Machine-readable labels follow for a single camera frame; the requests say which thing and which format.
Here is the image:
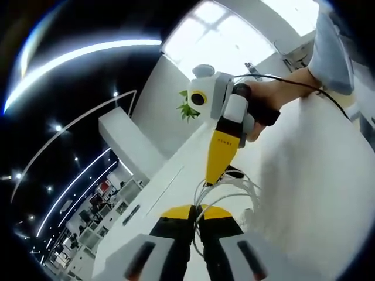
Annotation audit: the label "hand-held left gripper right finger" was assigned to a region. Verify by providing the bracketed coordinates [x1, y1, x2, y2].
[198, 204, 282, 281]

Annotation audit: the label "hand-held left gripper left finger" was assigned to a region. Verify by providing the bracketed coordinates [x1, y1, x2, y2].
[115, 204, 195, 281]

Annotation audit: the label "black Velcro strap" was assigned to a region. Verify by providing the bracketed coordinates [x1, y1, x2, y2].
[224, 164, 246, 179]

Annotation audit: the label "white wired earphones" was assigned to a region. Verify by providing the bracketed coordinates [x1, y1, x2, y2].
[193, 172, 263, 259]

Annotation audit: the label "white desktop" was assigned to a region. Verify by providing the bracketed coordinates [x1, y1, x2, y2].
[93, 87, 375, 281]

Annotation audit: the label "person's right hand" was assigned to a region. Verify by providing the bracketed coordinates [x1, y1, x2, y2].
[245, 77, 295, 143]

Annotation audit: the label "green potted plant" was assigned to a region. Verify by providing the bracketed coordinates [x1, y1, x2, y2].
[175, 90, 203, 121]

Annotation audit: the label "black flat object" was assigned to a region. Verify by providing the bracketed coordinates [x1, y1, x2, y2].
[122, 204, 140, 226]

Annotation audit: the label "white square pillar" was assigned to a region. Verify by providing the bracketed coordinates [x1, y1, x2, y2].
[98, 105, 165, 180]

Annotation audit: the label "black cable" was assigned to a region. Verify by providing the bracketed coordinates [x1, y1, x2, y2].
[231, 74, 353, 121]

